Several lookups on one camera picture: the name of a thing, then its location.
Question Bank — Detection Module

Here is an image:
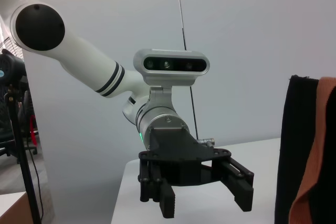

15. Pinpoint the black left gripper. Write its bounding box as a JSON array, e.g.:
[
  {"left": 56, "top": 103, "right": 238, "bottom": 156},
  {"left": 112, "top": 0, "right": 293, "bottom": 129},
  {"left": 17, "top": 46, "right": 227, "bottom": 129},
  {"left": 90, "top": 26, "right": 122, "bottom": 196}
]
[{"left": 138, "top": 126, "right": 255, "bottom": 219}]

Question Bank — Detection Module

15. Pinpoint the black fabric food bag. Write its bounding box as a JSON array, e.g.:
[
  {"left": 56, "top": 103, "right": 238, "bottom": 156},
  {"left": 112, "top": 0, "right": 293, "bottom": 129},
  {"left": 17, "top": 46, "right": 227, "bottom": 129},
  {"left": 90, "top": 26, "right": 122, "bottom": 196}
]
[{"left": 274, "top": 74, "right": 336, "bottom": 224}]

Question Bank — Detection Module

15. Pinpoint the black tripod stand pole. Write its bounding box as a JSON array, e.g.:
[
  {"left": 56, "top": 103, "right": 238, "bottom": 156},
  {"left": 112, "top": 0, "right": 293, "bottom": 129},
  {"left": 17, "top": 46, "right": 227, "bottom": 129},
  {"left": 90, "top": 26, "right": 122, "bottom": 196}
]
[{"left": 6, "top": 84, "right": 44, "bottom": 224}]

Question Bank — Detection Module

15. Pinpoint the black office chair red accent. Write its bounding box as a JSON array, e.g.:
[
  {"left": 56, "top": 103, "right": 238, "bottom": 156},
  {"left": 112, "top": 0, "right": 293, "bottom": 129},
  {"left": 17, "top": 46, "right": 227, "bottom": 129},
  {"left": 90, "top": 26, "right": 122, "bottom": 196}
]
[{"left": 22, "top": 90, "right": 40, "bottom": 155}]

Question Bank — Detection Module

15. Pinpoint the black mesh office chair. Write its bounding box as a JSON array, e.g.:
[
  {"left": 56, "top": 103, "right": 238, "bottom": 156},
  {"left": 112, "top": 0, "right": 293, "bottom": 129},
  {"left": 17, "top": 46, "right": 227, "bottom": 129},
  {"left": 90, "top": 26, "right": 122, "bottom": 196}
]
[{"left": 0, "top": 84, "right": 19, "bottom": 164}]

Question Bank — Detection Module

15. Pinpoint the left gripper cable silver plug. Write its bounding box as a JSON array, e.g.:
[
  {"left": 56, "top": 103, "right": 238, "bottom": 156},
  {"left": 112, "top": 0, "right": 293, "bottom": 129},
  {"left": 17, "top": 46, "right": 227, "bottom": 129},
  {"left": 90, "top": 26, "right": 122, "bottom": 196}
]
[{"left": 196, "top": 136, "right": 216, "bottom": 149}]

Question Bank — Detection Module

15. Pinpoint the silver left camera mount bracket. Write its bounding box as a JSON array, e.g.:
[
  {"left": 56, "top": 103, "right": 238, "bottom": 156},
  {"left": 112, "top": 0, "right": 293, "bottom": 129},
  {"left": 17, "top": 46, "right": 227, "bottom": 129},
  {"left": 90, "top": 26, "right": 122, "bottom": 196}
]
[{"left": 145, "top": 84, "right": 175, "bottom": 120}]

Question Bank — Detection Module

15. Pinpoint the orange fabric bag handle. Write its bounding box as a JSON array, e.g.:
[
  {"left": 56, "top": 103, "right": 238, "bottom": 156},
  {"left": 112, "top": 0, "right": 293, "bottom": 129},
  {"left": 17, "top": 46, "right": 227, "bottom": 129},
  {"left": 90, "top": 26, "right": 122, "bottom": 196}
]
[{"left": 288, "top": 76, "right": 336, "bottom": 224}]

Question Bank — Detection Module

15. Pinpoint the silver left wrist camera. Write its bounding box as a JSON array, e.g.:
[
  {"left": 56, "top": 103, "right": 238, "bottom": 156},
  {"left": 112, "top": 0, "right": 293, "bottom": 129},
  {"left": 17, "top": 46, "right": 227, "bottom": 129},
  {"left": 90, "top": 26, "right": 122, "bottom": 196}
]
[{"left": 132, "top": 48, "right": 211, "bottom": 87}]

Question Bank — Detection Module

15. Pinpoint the thin black hanging cable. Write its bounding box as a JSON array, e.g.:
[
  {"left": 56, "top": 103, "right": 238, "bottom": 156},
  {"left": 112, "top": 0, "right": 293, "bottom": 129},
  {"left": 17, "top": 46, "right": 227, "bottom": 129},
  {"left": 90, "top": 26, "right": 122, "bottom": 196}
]
[{"left": 27, "top": 150, "right": 44, "bottom": 221}]

